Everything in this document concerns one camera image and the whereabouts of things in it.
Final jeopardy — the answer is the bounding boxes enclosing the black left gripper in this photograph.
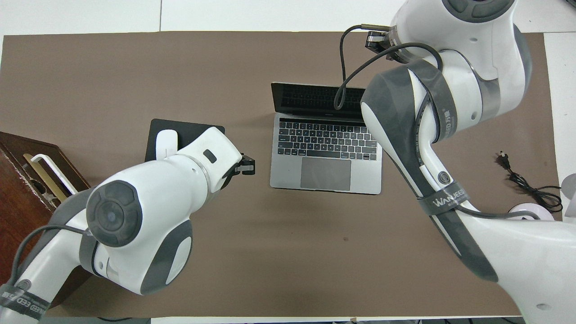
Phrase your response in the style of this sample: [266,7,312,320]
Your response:
[221,154,256,191]

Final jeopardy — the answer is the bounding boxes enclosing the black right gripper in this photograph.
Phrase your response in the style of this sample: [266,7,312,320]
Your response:
[365,31,399,54]

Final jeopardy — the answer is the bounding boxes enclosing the silver grey laptop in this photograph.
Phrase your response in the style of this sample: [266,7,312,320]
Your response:
[270,82,383,195]

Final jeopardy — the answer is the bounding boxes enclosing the black mouse pad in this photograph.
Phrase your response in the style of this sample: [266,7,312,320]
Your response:
[145,118,225,163]

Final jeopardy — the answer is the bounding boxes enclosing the white computer mouse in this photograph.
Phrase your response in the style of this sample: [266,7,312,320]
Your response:
[156,130,178,159]

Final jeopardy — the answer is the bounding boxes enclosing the brown table mat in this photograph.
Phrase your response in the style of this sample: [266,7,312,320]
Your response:
[0,31,558,318]

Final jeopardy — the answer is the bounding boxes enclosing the dark brown wooden box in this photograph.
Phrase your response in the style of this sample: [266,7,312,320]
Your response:
[0,131,93,309]

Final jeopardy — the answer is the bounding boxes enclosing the white desk lamp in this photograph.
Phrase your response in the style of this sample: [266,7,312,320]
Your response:
[508,173,576,221]

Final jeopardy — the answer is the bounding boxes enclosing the white box handle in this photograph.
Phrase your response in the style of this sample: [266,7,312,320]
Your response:
[31,154,79,196]

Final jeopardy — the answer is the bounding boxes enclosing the black power cable with plug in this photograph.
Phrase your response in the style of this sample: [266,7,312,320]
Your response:
[497,152,563,213]

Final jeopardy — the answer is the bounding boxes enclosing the brass handle plate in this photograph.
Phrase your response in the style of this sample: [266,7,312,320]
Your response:
[22,153,68,203]

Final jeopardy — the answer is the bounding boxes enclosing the grey left arm cable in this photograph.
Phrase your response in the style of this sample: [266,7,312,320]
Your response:
[9,224,90,288]

